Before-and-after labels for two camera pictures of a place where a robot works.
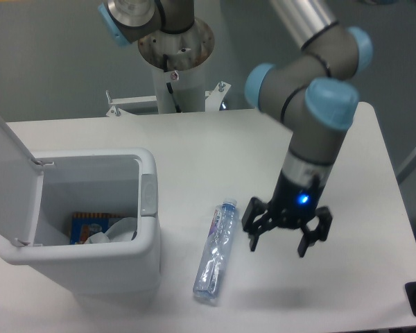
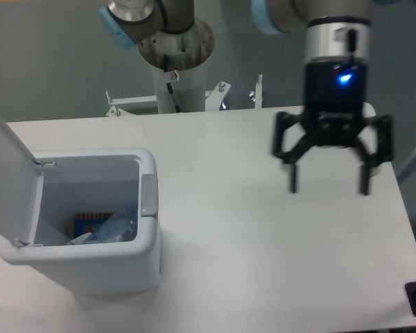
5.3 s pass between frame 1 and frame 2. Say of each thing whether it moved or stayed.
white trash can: stayed
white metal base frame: stayed
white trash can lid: stayed
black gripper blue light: moved
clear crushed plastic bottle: moved
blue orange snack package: stayed
